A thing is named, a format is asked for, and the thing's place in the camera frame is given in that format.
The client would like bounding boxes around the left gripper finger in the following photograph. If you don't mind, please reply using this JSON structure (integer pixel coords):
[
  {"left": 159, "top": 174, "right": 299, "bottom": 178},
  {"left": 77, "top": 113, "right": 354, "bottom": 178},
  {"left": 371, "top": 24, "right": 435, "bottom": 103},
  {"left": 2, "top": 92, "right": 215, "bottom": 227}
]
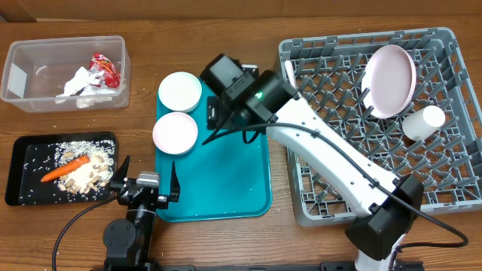
[
  {"left": 169, "top": 162, "right": 181, "bottom": 202},
  {"left": 112, "top": 155, "right": 130, "bottom": 183}
]

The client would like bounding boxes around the orange carrot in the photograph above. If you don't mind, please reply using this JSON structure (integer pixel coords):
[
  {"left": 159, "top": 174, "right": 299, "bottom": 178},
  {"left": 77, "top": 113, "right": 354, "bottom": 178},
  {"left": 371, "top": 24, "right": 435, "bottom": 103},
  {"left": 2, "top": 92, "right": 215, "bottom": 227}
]
[{"left": 41, "top": 156, "right": 90, "bottom": 182}]

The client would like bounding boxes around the white plastic fork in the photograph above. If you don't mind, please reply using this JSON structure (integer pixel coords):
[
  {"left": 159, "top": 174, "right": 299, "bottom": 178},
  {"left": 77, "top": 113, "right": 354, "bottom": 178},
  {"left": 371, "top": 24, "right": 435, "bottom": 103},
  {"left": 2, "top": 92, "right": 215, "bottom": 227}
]
[{"left": 284, "top": 60, "right": 297, "bottom": 88}]

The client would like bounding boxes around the pink bowl with peanuts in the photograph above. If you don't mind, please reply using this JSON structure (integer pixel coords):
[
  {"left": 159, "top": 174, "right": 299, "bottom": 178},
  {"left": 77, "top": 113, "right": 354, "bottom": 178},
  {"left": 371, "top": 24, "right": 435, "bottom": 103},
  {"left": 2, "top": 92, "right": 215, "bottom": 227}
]
[{"left": 152, "top": 112, "right": 199, "bottom": 155}]

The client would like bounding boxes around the white bowl with rice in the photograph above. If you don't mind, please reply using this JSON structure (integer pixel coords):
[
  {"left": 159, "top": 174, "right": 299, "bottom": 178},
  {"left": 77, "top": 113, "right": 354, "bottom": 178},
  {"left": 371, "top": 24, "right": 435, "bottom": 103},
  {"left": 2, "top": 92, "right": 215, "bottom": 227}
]
[{"left": 158, "top": 72, "right": 202, "bottom": 113}]

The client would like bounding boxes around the red snack wrapper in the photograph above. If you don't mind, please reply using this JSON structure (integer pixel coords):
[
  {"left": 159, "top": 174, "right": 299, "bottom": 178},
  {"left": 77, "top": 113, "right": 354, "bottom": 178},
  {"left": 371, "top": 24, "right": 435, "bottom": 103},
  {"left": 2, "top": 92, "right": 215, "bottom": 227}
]
[{"left": 89, "top": 53, "right": 121, "bottom": 89}]

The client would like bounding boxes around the white tissue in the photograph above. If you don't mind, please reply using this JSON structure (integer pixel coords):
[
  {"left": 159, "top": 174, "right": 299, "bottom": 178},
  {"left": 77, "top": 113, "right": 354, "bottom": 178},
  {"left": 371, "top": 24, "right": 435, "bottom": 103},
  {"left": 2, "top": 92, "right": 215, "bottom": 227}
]
[{"left": 56, "top": 66, "right": 116, "bottom": 108}]

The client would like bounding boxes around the pink round plate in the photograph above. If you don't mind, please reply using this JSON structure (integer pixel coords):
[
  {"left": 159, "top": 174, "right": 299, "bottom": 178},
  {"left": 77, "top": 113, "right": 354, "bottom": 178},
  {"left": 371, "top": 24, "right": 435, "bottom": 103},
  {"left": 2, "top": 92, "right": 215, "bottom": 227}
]
[{"left": 361, "top": 44, "right": 416, "bottom": 119}]

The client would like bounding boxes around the white paper cup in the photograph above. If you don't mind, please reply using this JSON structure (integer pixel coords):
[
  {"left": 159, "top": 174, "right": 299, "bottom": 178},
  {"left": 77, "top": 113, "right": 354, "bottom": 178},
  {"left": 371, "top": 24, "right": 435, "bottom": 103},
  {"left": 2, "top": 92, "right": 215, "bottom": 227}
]
[{"left": 402, "top": 105, "right": 446, "bottom": 141}]

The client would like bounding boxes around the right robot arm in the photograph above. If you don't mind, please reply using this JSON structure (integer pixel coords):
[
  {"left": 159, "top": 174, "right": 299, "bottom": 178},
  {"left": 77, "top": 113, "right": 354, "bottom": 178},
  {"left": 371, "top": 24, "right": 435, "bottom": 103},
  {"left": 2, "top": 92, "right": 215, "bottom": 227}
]
[{"left": 200, "top": 54, "right": 423, "bottom": 270}]

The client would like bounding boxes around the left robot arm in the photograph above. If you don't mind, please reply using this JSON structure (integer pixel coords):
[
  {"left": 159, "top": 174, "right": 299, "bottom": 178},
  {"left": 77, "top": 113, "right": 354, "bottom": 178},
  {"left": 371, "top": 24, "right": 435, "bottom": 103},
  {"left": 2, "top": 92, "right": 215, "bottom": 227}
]
[{"left": 103, "top": 157, "right": 181, "bottom": 270}]

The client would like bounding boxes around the grey dishwasher rack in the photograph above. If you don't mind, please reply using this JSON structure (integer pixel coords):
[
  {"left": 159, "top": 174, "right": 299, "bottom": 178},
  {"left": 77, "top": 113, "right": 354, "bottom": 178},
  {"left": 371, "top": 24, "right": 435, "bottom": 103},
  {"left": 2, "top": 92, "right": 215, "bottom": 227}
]
[{"left": 279, "top": 27, "right": 481, "bottom": 215}]

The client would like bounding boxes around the spilled white rice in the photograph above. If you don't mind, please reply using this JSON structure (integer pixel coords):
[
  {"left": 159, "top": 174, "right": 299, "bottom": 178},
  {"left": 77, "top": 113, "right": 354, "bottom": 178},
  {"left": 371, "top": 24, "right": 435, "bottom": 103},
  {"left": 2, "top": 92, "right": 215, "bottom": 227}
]
[{"left": 22, "top": 139, "right": 116, "bottom": 202}]

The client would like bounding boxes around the pile of peanuts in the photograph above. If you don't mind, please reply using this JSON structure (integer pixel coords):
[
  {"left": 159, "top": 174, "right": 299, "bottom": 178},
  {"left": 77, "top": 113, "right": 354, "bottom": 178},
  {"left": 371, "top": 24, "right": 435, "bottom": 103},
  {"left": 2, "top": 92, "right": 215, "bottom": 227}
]
[{"left": 56, "top": 151, "right": 113, "bottom": 194}]

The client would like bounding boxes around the black plastic tray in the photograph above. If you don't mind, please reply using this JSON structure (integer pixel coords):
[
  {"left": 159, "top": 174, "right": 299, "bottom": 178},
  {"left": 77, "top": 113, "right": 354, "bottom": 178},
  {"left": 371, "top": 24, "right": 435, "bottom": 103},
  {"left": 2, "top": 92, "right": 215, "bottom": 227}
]
[{"left": 5, "top": 131, "right": 117, "bottom": 206}]

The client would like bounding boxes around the teal serving tray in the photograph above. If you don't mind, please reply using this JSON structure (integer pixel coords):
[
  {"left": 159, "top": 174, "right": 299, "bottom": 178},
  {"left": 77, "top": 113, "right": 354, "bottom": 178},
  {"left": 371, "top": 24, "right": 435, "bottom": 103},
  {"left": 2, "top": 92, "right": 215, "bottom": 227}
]
[{"left": 155, "top": 84, "right": 273, "bottom": 223}]

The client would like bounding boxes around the clear plastic bin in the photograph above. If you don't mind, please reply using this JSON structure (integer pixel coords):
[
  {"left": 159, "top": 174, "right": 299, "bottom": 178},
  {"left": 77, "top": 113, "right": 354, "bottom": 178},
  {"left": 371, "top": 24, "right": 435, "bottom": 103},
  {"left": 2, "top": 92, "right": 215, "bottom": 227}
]
[{"left": 1, "top": 35, "right": 131, "bottom": 113}]

